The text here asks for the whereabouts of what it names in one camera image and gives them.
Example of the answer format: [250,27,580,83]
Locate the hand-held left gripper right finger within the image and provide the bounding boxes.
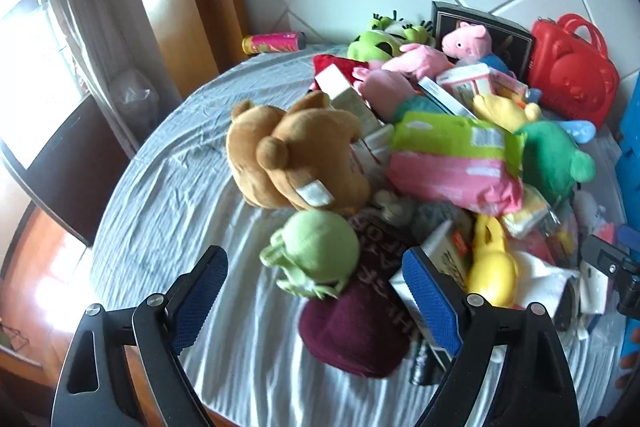
[401,246,582,427]

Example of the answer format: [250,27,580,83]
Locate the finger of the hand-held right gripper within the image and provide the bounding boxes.
[580,224,640,318]

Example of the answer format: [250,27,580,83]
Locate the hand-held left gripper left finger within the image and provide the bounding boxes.
[50,245,230,427]

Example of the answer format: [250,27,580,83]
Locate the green plush doll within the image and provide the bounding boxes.
[259,210,362,303]

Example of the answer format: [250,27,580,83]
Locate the person's right hand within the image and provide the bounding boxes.
[616,321,640,391]

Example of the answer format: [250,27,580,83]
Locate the white box orange print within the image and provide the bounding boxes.
[389,219,474,349]

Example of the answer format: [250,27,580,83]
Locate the white tissue paper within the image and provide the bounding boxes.
[509,251,582,309]

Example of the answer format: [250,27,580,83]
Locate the clear bag of small toys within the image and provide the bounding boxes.
[500,185,582,269]

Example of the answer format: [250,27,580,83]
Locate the yellow plastic toy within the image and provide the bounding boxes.
[467,214,519,309]

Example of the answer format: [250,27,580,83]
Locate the maroon knit hat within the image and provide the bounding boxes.
[299,213,418,379]

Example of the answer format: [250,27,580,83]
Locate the grey plush toy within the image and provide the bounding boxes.
[372,189,469,244]

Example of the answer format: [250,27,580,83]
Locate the grey tablecloth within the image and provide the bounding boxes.
[89,41,632,427]

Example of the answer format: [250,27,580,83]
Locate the blue plastic bin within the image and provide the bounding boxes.
[588,71,640,419]

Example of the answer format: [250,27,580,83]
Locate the dark green plush toy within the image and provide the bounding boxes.
[517,119,597,204]

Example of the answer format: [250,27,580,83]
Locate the light blue plush piece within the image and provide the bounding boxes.
[559,119,599,144]

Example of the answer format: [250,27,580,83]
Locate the pink and green soft package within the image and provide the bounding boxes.
[387,111,529,216]

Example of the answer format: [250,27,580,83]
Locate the yellow plush toy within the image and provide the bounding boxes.
[472,93,542,128]

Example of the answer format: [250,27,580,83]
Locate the dark cabinet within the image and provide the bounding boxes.
[0,91,137,249]

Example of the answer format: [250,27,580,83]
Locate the red plastic bear case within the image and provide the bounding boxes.
[527,13,621,128]

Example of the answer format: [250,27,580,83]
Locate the brown teddy bear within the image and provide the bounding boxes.
[225,91,374,214]

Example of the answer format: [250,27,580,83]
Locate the long white box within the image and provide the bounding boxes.
[417,77,479,118]

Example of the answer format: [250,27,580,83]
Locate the beige cardboard box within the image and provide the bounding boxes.
[330,87,384,134]

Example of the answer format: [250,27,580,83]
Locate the clear plastic bag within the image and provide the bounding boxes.
[107,69,162,134]

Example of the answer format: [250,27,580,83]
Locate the pink pig plush teal dress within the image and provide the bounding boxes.
[352,43,457,124]

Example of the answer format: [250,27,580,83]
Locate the white box pink label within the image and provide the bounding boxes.
[437,63,502,100]

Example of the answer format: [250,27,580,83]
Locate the small white box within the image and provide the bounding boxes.
[315,64,352,98]

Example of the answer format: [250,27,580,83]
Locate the red plush cloth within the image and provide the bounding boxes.
[312,54,371,92]

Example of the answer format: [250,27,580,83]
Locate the green frog plush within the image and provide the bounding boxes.
[347,9,437,64]

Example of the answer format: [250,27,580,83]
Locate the pink pig plush blue body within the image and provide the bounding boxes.
[441,21,517,78]

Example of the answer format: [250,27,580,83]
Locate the pink and yellow can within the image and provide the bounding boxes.
[242,32,306,57]

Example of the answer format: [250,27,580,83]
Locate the window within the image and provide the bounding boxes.
[0,0,92,180]

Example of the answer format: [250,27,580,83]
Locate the white curtain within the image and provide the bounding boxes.
[37,0,187,158]

